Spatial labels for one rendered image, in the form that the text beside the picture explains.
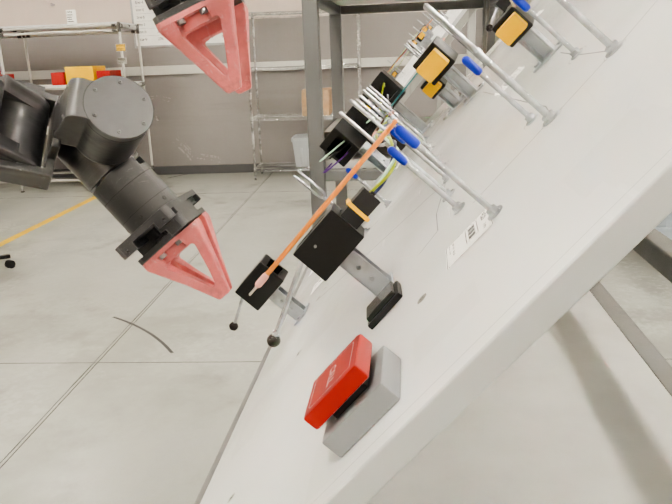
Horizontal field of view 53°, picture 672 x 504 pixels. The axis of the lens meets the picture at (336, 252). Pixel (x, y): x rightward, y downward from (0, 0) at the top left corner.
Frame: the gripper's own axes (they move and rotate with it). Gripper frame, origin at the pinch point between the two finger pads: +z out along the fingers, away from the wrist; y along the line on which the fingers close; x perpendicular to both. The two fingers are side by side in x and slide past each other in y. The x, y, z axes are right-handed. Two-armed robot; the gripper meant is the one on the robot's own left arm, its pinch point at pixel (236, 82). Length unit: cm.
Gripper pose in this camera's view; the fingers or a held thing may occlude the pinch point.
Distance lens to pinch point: 64.4
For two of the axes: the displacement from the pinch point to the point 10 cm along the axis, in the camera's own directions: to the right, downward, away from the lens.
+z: 4.2, 8.9, 1.9
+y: 0.4, -2.2, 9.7
